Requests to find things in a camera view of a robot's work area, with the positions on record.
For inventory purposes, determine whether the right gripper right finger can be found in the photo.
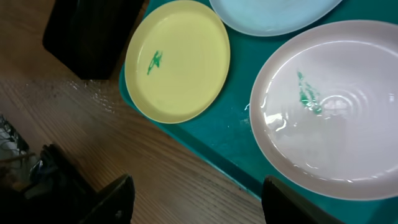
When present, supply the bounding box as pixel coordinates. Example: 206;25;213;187
261;175;342;224

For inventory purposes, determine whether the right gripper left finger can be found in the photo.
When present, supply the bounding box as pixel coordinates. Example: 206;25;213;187
79;174;135;224

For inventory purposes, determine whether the white plate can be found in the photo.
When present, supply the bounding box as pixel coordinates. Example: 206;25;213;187
249;20;397;200

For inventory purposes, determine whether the yellow plate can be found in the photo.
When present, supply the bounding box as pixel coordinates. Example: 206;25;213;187
124;1;231;124

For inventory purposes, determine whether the light blue plate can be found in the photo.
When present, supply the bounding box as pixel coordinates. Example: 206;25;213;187
210;0;341;37

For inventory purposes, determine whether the teal plastic tray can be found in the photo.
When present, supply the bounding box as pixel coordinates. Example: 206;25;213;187
118;0;398;224

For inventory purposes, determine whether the black plastic tray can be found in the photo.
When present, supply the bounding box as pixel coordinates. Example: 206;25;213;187
42;0;144;80

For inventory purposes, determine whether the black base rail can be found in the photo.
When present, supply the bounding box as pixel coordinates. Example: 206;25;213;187
1;144;97;224

